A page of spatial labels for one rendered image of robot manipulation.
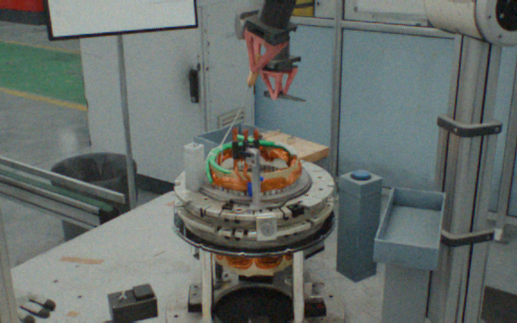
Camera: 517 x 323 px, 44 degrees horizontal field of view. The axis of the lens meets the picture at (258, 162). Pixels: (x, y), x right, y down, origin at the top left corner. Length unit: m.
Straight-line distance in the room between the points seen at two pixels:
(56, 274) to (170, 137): 2.22
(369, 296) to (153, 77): 2.51
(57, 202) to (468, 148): 1.33
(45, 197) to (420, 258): 1.43
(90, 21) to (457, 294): 1.40
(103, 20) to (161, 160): 1.81
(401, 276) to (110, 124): 3.09
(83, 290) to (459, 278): 0.87
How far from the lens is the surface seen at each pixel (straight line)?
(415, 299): 1.27
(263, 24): 1.15
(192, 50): 3.52
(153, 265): 1.65
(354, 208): 1.48
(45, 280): 1.65
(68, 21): 2.18
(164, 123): 3.78
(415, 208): 1.37
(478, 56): 1.40
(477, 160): 1.47
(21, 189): 2.34
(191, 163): 1.23
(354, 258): 1.53
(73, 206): 2.14
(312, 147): 1.57
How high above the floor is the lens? 1.58
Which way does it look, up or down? 21 degrees down
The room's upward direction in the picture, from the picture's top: straight up
